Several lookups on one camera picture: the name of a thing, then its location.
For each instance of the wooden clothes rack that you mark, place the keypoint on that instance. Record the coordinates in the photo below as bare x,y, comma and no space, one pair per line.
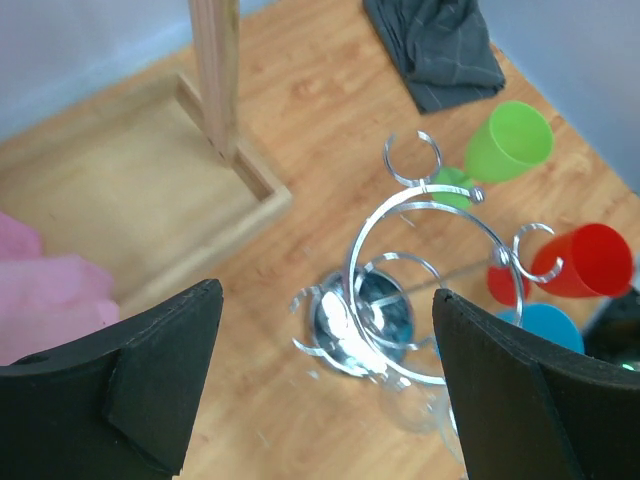
150,179

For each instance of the pink garment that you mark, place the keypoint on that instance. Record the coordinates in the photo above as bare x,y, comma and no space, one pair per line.
48,301

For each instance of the green wine glass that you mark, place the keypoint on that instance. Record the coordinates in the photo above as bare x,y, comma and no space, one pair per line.
514,139

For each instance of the grey folded cloth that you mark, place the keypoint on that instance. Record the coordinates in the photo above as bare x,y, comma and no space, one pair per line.
440,49

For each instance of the clear wine glass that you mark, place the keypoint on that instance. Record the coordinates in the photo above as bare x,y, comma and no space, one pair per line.
415,407

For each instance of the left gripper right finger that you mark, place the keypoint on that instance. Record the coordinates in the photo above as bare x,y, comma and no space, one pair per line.
526,408

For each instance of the blue wine glass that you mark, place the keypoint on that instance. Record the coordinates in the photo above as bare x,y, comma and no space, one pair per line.
552,324

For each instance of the chrome wine glass rack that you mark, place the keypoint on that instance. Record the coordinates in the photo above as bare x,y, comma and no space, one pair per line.
362,319

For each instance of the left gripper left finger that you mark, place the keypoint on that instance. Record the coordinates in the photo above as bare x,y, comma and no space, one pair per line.
120,403

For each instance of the red wine glass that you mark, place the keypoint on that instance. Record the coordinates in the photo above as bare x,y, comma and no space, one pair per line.
592,260

